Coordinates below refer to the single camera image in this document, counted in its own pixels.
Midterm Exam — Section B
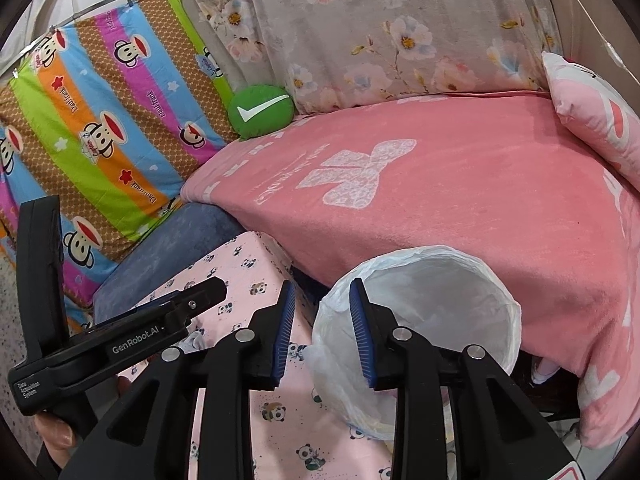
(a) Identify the bin with white liner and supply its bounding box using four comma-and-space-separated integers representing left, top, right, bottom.
304, 246, 522, 441

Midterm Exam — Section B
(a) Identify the person's left hand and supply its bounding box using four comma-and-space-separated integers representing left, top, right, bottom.
34, 412, 77, 469

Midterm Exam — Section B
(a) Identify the pink panda print sheet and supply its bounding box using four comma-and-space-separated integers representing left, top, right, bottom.
141, 232, 392, 479

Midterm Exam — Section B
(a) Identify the blue velvet cushion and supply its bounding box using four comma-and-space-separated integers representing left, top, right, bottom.
93, 203, 244, 324

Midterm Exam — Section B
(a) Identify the colourful monkey print quilt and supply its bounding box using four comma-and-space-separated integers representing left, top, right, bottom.
1, 0, 236, 333

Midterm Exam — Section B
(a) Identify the pink blanket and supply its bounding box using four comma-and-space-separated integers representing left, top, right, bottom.
181, 92, 639, 448

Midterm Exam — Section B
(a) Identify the green checkmark cushion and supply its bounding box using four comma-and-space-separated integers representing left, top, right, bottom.
228, 84, 295, 140

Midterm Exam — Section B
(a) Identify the metal rack rod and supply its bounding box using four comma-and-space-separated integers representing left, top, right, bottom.
0, 0, 206, 79

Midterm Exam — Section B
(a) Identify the pink pillow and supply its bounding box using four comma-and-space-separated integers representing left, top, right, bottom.
541, 52, 640, 188

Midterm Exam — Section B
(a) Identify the grey floral quilt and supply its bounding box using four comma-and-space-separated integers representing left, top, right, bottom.
182, 0, 562, 114

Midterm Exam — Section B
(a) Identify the white hanging cord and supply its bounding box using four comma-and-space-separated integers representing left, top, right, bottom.
544, 0, 640, 87

